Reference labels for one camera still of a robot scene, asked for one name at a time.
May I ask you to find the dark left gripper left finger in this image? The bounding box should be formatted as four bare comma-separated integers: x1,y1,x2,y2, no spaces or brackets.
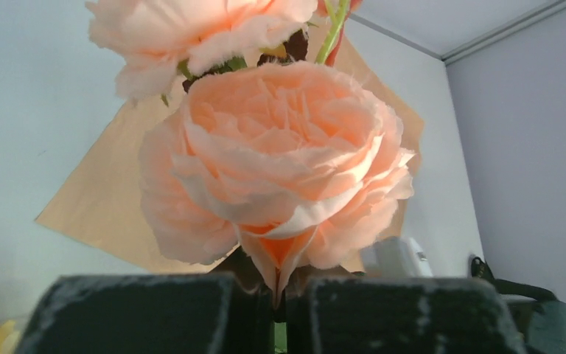
15,273,274,353

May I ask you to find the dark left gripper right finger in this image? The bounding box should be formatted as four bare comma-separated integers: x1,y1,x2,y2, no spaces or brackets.
287,277,527,353

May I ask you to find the peach white fake flower bunch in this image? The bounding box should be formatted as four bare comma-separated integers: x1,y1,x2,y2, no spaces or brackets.
139,61,414,302

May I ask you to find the pink fake rose stem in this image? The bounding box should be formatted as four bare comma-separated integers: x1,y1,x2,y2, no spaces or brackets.
85,0,361,100

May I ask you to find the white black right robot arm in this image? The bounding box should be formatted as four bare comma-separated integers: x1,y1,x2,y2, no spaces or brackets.
360,237,433,279

